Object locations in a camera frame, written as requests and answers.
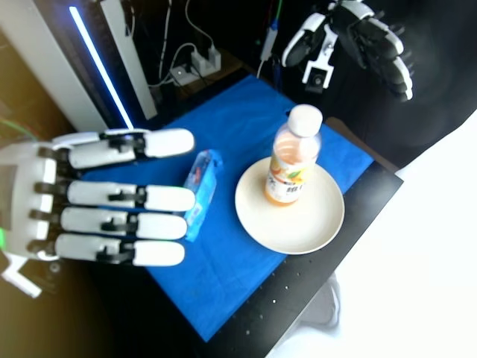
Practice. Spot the white hanging adapter box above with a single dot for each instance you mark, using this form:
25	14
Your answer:
268	44

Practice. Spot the blue plastic object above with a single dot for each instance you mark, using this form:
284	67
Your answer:
205	179

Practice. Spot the white tower with blue light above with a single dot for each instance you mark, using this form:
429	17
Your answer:
44	56

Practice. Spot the small white socket box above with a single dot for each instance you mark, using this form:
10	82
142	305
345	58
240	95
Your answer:
182	74

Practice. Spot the cream round plate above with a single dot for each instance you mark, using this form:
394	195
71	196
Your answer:
290	227

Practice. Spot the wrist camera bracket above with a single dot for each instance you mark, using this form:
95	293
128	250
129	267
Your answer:
22	283
316	80

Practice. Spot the grey fabric item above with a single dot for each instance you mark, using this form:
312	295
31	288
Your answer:
320	306

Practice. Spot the orange juice bottle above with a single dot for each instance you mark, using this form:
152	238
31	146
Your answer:
290	175

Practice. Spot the blue fabric cloth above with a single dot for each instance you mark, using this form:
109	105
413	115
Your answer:
231	276

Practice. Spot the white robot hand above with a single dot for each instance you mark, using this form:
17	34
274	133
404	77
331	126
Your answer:
112	194
376	41

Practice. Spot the white power strip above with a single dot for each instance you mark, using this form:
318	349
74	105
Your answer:
206	59

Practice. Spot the black backdrop curtain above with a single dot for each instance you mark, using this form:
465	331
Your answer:
428	130

